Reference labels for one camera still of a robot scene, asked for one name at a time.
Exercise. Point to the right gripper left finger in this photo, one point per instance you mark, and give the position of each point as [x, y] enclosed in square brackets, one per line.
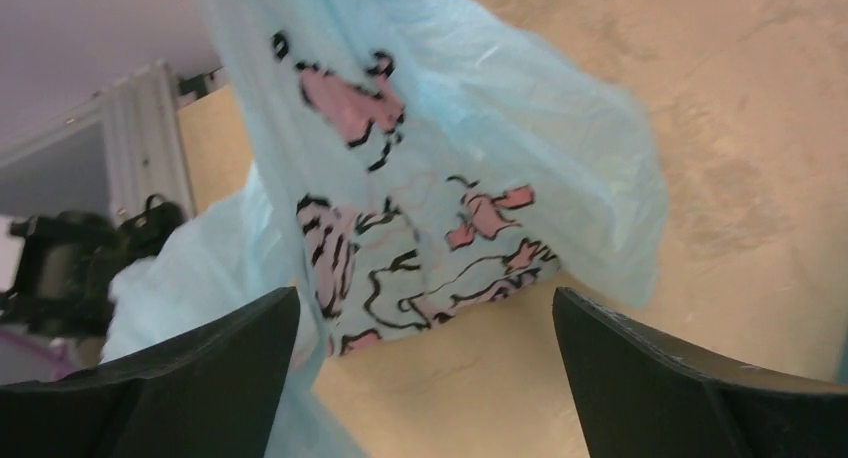
[209, 392]

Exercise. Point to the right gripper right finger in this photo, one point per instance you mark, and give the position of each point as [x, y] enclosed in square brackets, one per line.
[641, 392]

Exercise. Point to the light blue plastic bag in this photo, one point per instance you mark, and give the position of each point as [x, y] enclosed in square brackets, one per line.
[411, 158]

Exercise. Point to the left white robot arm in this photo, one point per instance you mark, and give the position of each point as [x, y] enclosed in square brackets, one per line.
[61, 287]

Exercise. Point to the aluminium frame rail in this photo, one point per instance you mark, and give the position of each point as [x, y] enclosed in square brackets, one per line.
[106, 156]

